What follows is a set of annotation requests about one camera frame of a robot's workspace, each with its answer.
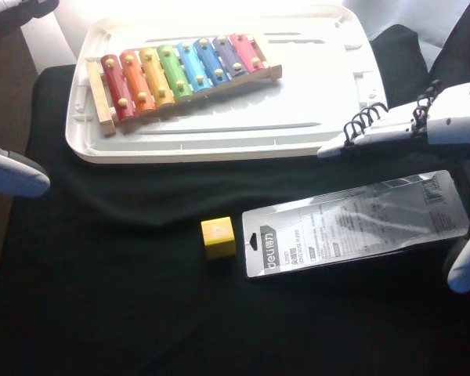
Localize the white plastic box lid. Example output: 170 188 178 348
64 2 391 165

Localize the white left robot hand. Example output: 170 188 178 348
0 0 60 197

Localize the rainbow wooden xylophone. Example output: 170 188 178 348
85 32 284 138

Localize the black table cloth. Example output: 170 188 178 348
0 23 470 376

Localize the yellow cube block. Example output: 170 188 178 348
201 216 237 261

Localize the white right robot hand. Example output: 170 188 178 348
316 79 470 295

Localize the clear Deli blister package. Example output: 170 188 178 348
241 169 470 280

